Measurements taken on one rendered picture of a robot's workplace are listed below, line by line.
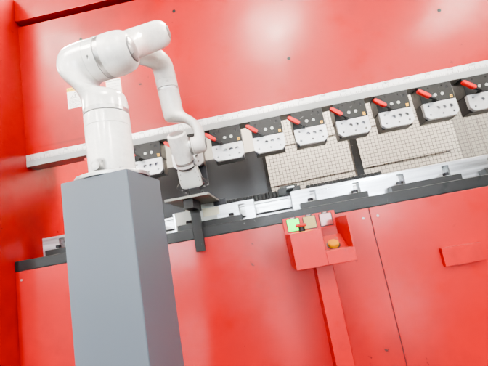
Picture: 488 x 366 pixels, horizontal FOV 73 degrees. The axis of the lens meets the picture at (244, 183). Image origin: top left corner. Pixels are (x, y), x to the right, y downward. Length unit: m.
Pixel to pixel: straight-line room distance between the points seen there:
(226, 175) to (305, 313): 1.04
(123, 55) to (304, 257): 0.81
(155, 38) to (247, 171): 1.07
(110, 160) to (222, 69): 0.99
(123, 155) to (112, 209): 0.16
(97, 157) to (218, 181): 1.29
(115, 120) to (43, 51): 1.28
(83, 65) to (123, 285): 0.60
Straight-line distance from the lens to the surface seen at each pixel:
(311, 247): 1.12
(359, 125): 1.64
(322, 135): 1.59
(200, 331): 1.49
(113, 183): 0.84
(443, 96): 1.81
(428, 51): 1.89
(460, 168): 1.76
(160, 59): 1.49
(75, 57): 1.06
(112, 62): 1.01
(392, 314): 1.50
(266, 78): 1.70
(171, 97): 1.46
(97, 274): 0.85
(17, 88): 2.13
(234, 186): 2.09
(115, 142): 0.92
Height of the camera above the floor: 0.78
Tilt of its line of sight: 10 degrees up
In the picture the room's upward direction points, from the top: 10 degrees counter-clockwise
